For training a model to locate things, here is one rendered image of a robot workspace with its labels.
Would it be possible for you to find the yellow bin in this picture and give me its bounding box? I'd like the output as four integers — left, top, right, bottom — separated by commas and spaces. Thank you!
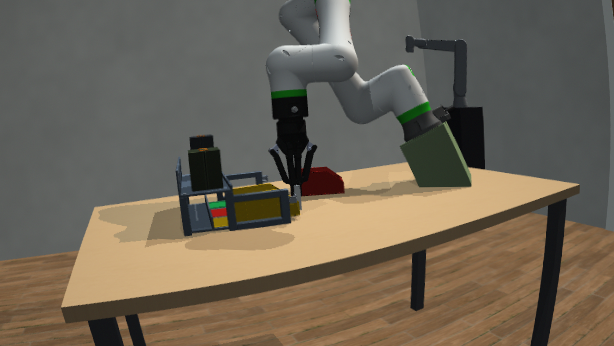
233, 183, 299, 222

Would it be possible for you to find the red bin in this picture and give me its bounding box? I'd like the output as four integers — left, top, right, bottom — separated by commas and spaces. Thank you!
302, 167, 344, 196

